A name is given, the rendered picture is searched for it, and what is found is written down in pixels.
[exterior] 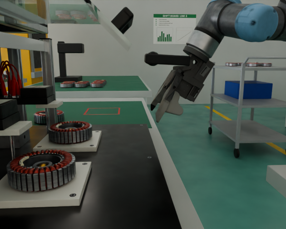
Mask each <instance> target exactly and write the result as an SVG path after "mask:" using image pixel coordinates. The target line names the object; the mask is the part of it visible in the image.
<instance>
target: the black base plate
mask: <svg viewBox="0 0 286 229"><path fill-rule="evenodd" d="M29 131H30V140H29V141H28V142H26V143H25V144H24V145H23V146H22V147H20V148H15V157H19V156H20V155H23V154H27V153H29V152H30V153H31V152H32V151H33V148H34V147H35V146H36V145H37V144H38V143H39V142H40V141H41V140H42V139H43V138H44V137H45V136H46V135H47V127H46V125H33V126H32V127H30V128H29ZM92 131H102V135H101V138H100V141H99V145H98V148H97V151H96V152H70V153H71V154H73V155H74V156H75V162H92V167H91V171H90V173H89V177H88V180H87V184H86V186H85V190H84V193H83V197H82V199H81V203H80V206H58V207H32V208H6V209H0V229H182V227H181V225H180V222H179V219H178V215H177V212H176V210H175V207H174V204H173V200H172V197H171V195H170V192H169V189H168V185H167V182H166V180H165V177H164V174H163V170H162V167H161V165H160V162H159V159H158V155H157V152H156V150H155V147H154V144H153V141H152V138H151V135H150V132H149V129H148V126H147V124H92ZM10 161H11V154H10V149H0V180H1V179H2V178H3V177H4V176H5V175H6V174H7V164H8V163H9V162H10Z"/></svg>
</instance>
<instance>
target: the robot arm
mask: <svg viewBox="0 0 286 229"><path fill-rule="evenodd" d="M224 36H227V37H232V38H236V39H241V40H244V41H248V42H263V41H265V40H280V41H285V42H286V0H280V1H279V3H278V5H277V6H270V5H265V4H261V3H254V4H242V2H241V1H240V0H211V2H209V4H208V5H207V8H206V10H205V12H204V13H203V15H202V17H201V19H200V20H199V22H198V24H197V26H196V27H195V29H194V31H193V32H192V34H191V36H190V37H189V39H188V41H187V42H186V46H185V47H184V49H183V51H184V52H185V53H186V54H187V55H189V56H186V55H163V54H158V53H157V52H154V51H152V52H149V53H148V54H145V56H144V62H145V63H146V64H148V65H150V66H156V65H157V64H159V65H176V66H173V70H171V72H170V73H169V75H168V76H167V78H166V80H165V81H164V83H163V84H162V86H161V87H160V89H159V91H158V92H157V94H156V95H155V97H154V99H153V101H152V102H151V111H153V109H154V108H155V107H156V105H157V104H158V103H160V105H159V107H158V110H157V111H156V113H155V114H156V122H159V121H160V119H161V118H162V116H163V114H164V113H165V112H167V113H171V114H174V115H182V113H183V108H182V107H181V106H180V104H179V103H178V101H179V98H180V96H181V97H183V98H185V99H187V100H189V101H192V102H194V101H195V99H196V98H197V96H198V95H199V93H200V91H201V90H202V88H203V86H204V84H203V82H204V81H205V79H206V78H207V76H208V74H209V73H210V71H211V70H212V68H213V66H214V65H215V64H214V63H213V62H211V61H209V58H212V56H213V54H214V53H215V51H216V49H217V48H218V46H219V45H220V43H221V41H222V39H223V38H224ZM194 60H195V64H194V63H193V61H194Z"/></svg>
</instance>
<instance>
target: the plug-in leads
mask: <svg viewBox="0 0 286 229"><path fill-rule="evenodd" d="M6 62H7V63H8V64H6ZM4 65H5V66H4ZM7 66H9V67H10V69H11V72H12V79H10V74H9V70H8V68H7ZM11 66H13V67H14V68H15V70H16V72H17V80H16V77H15V75H14V72H13V70H12V67H11ZM5 68H6V69H7V72H8V81H7V83H8V94H7V91H6V87H5V82H4V80H3V78H2V75H3V72H4V70H5ZM21 88H22V83H21V79H20V75H19V73H18V70H17V69H16V67H15V66H14V65H12V64H10V63H9V61H7V60H6V61H2V62H1V64H0V96H2V97H5V96H9V95H11V96H10V97H11V98H16V97H17V96H21V93H20V89H21Z"/></svg>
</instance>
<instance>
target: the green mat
mask: <svg viewBox="0 0 286 229"><path fill-rule="evenodd" d="M88 108H89V110H88V111H87V113H86V115H83V114H84V113H85V111H86V110H87V109H88ZM118 108H120V114H118ZM44 110H45V108H36V105H26V113H27V121H32V125H46V124H38V123H36V122H35V121H34V113H36V112H39V111H44ZM57 110H61V111H63V112H64V120H63V121H62V122H64V121H65V122H66V121H69V122H70V121H83V122H84V121H85V122H87V123H90V124H147V126H148V128H152V127H151V124H150V122H149V119H148V116H147V114H146V111H145V108H144V106H143V104H142V101H90V102H63V104H62V105H61V106H60V107H58V108H57Z"/></svg>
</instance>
